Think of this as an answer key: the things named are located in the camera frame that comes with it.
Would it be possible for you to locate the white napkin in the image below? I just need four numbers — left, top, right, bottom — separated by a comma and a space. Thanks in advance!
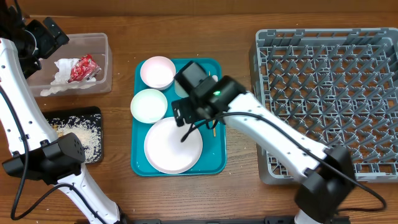
40, 58, 96, 96

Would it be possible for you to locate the pink bowl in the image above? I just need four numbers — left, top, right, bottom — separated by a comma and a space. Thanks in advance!
140, 56, 177, 90

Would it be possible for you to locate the clear plastic bin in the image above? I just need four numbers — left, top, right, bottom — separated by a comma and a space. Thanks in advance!
27, 33, 113, 97

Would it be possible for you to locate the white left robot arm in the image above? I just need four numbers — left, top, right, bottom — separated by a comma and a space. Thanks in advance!
1, 14, 128, 223

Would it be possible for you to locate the grey dishwasher rack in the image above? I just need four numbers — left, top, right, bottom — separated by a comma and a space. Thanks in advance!
249, 28, 397, 183

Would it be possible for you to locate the white bowl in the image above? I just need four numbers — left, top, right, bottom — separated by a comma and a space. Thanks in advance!
130, 89, 168, 124

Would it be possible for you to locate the black food waste tray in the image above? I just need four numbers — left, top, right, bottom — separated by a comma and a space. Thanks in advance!
44, 106, 104, 164

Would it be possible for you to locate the pink round plate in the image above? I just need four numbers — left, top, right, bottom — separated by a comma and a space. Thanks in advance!
144, 117, 203, 174

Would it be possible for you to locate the wooden chopstick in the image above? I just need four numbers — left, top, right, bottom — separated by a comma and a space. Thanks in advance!
208, 72, 216, 138

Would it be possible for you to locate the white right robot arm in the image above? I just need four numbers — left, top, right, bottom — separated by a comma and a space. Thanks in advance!
172, 75, 355, 223

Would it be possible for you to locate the white plastic fork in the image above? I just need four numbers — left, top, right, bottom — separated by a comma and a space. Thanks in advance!
211, 75, 218, 82

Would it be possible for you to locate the white paper cup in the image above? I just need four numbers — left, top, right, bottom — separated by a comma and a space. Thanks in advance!
174, 80, 188, 98

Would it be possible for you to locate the pile of peanuts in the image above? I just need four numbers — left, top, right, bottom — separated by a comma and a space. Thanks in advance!
52, 124, 64, 138

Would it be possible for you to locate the pile of white rice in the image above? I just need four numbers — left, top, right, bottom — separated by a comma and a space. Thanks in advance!
47, 113, 103, 164

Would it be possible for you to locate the red snack wrapper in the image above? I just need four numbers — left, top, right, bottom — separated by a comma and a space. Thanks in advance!
68, 54, 101, 83

